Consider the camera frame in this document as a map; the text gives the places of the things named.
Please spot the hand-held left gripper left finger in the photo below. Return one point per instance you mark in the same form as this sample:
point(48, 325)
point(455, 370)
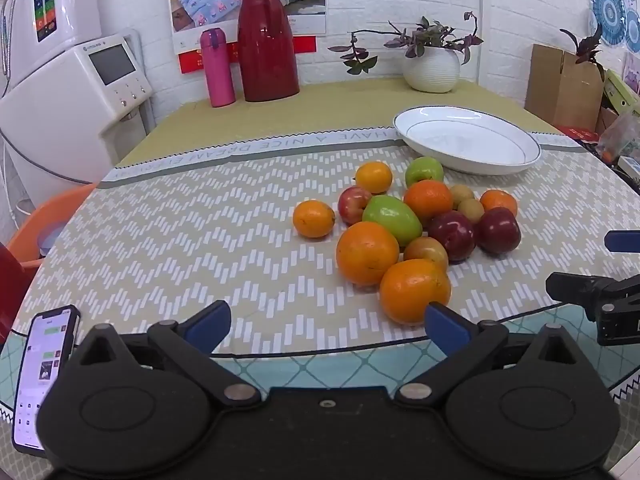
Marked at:
point(207, 327)

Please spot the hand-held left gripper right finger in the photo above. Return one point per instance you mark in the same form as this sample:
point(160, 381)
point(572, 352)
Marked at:
point(445, 325)

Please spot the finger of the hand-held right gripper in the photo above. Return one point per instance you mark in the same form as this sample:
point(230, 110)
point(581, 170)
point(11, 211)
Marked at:
point(570, 287)
point(622, 241)

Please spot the orange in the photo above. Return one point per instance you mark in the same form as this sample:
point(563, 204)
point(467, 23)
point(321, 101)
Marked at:
point(367, 253)
point(415, 291)
point(428, 202)

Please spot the red and yellow apple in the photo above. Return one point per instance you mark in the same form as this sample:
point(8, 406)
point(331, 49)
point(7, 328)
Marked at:
point(427, 251)

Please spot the dark red apple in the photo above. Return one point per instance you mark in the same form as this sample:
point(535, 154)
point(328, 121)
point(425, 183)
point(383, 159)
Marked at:
point(498, 230)
point(452, 235)

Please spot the tangerine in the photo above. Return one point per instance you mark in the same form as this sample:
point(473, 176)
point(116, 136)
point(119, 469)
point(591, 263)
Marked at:
point(373, 177)
point(314, 218)
point(498, 202)

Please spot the small tan fruit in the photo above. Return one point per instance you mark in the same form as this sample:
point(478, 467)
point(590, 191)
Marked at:
point(462, 194)
point(472, 211)

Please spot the large oblong green apple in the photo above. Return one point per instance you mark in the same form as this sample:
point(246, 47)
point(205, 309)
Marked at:
point(392, 219)

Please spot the small round green apple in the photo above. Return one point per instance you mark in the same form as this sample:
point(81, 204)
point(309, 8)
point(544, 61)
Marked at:
point(424, 171)

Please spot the white plate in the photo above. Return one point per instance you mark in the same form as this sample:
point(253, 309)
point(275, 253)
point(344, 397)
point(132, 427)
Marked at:
point(465, 140)

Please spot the patterned tablecloth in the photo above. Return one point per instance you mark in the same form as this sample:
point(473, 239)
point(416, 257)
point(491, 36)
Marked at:
point(175, 240)

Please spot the clear plastic bag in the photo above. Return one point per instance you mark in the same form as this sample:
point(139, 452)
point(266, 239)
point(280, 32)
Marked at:
point(620, 137)

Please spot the red envelope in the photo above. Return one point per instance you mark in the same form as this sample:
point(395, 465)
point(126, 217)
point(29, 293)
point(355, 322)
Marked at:
point(580, 132)

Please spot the green box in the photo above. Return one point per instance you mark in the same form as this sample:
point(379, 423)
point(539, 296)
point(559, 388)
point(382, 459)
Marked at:
point(622, 92)

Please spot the cardboard box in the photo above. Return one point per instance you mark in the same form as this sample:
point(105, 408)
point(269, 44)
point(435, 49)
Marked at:
point(562, 90)

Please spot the black smartphone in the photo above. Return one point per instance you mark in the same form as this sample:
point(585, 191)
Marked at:
point(42, 375)

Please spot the dark purple plant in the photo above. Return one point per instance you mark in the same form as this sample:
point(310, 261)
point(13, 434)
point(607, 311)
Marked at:
point(587, 50)

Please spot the orange plastic chair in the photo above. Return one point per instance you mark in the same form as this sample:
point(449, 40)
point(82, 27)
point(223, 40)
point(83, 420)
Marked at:
point(45, 220)

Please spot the red chair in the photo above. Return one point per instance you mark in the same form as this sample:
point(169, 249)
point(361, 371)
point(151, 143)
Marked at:
point(12, 295)

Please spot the white water dispenser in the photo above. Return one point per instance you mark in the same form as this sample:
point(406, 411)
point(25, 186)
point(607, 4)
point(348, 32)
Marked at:
point(65, 120)

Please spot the purple plant in white pot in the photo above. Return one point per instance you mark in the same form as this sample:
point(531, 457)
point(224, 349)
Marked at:
point(431, 70)

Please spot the pink bottle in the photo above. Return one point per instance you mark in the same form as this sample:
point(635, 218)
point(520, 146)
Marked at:
point(218, 67)

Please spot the red thermos jug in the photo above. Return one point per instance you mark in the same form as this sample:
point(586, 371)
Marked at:
point(267, 45)

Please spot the blue decorative wall plates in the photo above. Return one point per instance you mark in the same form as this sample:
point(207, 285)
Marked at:
point(610, 10)

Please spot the wall poster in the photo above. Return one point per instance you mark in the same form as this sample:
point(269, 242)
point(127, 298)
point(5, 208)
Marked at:
point(205, 5)

